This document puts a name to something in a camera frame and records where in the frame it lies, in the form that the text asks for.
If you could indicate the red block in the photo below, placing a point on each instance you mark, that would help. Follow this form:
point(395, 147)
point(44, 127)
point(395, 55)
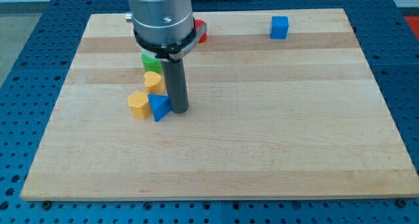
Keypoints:
point(201, 29)

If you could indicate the yellow hexagon block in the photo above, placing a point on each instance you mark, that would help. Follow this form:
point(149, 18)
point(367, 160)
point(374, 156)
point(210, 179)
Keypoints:
point(138, 103)

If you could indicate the blue cube block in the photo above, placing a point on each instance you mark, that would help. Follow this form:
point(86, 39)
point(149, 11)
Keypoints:
point(279, 27)

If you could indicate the wooden board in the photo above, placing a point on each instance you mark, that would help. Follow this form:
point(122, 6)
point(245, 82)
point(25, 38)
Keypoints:
point(299, 118)

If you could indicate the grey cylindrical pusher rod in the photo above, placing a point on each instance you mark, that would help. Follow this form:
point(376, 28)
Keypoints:
point(176, 87)

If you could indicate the green cylinder block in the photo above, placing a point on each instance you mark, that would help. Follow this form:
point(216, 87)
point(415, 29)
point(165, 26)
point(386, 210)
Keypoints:
point(151, 64)

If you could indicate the yellow heart block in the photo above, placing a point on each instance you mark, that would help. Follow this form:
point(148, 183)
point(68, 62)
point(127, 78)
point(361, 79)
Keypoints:
point(154, 83)

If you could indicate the blue triangle block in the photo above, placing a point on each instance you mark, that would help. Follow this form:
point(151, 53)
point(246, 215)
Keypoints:
point(160, 106)

